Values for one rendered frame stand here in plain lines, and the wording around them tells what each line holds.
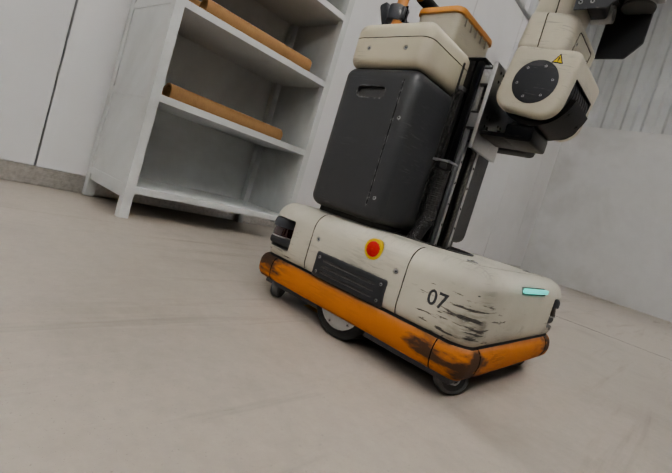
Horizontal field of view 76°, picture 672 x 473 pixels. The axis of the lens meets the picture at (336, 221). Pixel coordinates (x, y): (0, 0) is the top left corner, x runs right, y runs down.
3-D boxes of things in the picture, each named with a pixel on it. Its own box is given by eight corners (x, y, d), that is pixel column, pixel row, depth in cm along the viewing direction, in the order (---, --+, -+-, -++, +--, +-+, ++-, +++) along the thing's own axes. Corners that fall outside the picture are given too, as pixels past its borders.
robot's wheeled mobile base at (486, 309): (250, 276, 125) (273, 194, 124) (374, 283, 173) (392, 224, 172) (455, 397, 81) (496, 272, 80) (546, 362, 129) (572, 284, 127)
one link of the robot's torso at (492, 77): (451, 144, 116) (479, 55, 114) (489, 169, 137) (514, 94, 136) (554, 160, 98) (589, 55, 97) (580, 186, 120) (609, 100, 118)
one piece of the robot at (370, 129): (290, 241, 123) (376, -48, 118) (393, 256, 164) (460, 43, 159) (381, 282, 101) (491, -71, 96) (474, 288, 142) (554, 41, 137)
